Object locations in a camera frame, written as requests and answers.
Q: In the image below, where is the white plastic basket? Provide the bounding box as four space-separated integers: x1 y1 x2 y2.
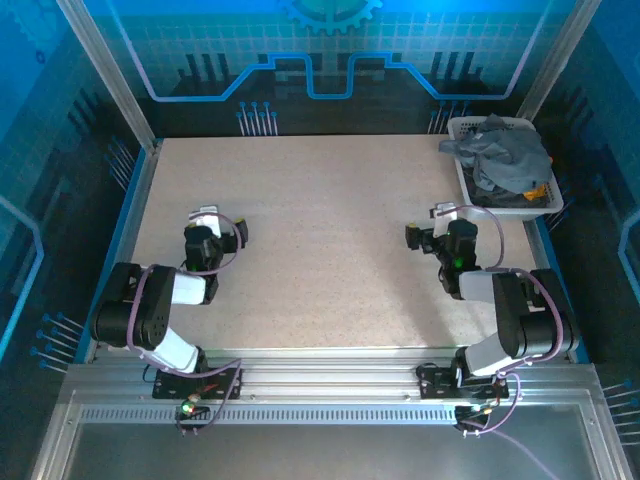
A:
447 115 566 224

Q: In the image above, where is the dark grey t-shirt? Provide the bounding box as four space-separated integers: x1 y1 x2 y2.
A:
464 167 547 207

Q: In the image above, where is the yellow t-shirt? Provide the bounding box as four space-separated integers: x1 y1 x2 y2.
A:
522 155 555 202

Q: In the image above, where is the small left circuit board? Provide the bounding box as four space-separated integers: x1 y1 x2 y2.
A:
174 393 211 420

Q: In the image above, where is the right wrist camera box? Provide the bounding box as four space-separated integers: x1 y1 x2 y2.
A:
432 202 458 239

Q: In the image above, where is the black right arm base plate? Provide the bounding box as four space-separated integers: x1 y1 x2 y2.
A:
416 363 510 401

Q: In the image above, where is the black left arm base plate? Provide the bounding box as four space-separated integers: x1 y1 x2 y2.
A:
152 367 245 401

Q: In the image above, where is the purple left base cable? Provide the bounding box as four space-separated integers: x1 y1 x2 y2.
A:
174 364 245 437

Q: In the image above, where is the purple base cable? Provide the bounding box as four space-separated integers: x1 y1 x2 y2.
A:
174 364 245 437
459 372 559 480

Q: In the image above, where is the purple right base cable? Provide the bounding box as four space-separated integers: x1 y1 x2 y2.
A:
459 372 559 480

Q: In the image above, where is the aluminium mounting rail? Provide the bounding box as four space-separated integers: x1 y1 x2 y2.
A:
67 347 601 404

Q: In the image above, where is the aluminium frame post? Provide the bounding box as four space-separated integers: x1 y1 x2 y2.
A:
517 0 604 136
54 0 164 151

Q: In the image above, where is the slotted metal cable duct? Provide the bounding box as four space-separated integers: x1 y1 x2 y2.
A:
79 405 459 426

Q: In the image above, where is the metal front frame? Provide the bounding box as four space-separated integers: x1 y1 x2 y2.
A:
29 389 634 480

